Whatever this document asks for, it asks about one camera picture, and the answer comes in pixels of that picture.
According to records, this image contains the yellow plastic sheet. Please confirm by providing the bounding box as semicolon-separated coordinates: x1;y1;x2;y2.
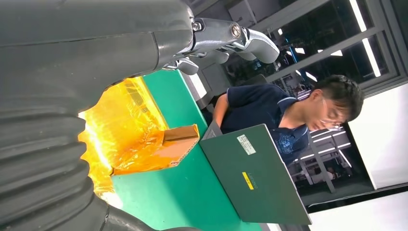
77;76;201;209

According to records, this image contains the brown cardboard piece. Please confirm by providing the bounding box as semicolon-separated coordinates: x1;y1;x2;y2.
159;124;201;168

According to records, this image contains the person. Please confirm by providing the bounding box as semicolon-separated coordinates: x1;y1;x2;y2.
213;75;365;167

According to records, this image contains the dark green laptop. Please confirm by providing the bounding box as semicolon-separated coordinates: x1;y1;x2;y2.
199;120;312;225

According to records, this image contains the dark metal window frame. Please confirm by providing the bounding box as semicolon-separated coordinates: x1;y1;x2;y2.
223;0;408;98

